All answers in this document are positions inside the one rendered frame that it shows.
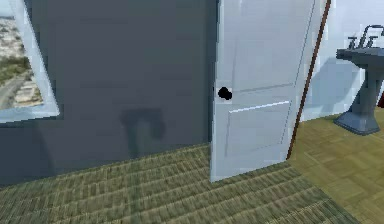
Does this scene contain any white panelled room door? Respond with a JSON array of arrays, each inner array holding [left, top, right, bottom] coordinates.
[[209, 0, 329, 183]]

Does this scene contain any white framed window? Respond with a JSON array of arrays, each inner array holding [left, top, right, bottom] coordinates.
[[0, 0, 61, 124]]

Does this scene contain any black round door handle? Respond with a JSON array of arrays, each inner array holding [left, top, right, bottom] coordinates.
[[217, 86, 234, 101]]

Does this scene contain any grey pedestal sink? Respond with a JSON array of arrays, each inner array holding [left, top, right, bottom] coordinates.
[[333, 47, 384, 136]]

